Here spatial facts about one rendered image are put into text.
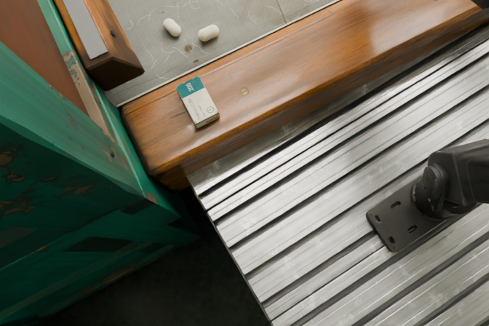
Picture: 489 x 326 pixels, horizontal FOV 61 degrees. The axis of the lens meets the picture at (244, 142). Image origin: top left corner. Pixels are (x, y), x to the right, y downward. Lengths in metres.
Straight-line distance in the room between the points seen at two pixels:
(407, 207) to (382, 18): 0.28
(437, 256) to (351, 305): 0.14
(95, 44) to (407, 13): 0.43
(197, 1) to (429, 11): 0.34
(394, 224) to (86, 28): 0.49
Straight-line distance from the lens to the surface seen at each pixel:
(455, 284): 0.69
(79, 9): 0.55
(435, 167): 0.55
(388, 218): 0.65
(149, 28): 0.66
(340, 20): 0.63
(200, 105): 0.55
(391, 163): 0.68
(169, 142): 0.56
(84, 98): 0.48
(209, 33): 0.62
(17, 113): 0.24
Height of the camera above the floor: 1.29
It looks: 75 degrees down
